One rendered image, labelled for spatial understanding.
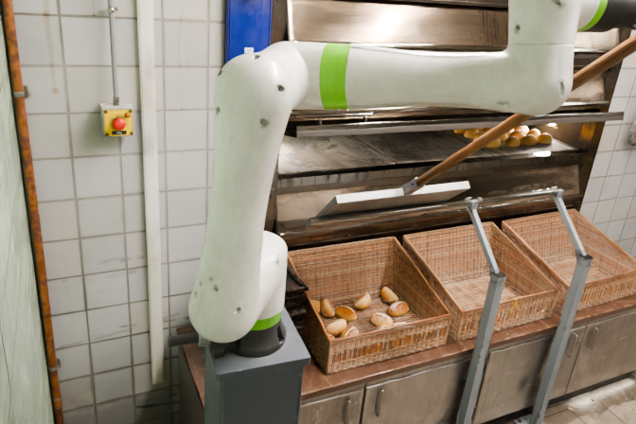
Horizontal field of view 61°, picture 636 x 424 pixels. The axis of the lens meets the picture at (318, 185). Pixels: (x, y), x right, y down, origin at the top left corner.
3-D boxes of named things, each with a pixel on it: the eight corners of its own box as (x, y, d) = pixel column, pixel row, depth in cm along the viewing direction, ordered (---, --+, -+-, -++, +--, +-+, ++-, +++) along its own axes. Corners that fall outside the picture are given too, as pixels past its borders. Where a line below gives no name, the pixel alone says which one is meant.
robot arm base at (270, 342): (172, 373, 109) (171, 348, 107) (164, 328, 122) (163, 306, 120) (294, 350, 118) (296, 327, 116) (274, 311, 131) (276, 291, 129)
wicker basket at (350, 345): (278, 305, 241) (282, 250, 231) (387, 284, 264) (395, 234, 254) (325, 378, 200) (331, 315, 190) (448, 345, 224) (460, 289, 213)
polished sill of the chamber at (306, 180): (272, 183, 225) (273, 174, 223) (576, 155, 300) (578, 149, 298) (277, 188, 220) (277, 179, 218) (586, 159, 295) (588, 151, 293)
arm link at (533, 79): (346, 42, 90) (359, 44, 100) (344, 111, 92) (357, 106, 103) (584, 44, 81) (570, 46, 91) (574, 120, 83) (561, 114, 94)
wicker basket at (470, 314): (393, 284, 265) (400, 233, 255) (481, 266, 289) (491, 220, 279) (455, 344, 225) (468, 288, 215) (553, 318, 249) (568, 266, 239)
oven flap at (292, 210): (276, 236, 228) (273, 189, 226) (576, 196, 302) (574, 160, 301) (280, 238, 224) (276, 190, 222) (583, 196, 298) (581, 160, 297)
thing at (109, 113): (101, 132, 183) (98, 102, 179) (132, 131, 187) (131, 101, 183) (103, 138, 176) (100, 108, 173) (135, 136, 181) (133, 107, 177)
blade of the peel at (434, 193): (470, 187, 200) (468, 181, 200) (337, 203, 177) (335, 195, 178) (418, 216, 231) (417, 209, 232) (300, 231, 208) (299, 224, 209)
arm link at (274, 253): (209, 330, 113) (209, 250, 106) (238, 291, 127) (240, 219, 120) (267, 344, 110) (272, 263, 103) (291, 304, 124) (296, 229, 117)
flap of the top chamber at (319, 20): (287, 48, 198) (283, -8, 197) (616, 54, 273) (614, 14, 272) (291, 45, 194) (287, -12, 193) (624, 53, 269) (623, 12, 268)
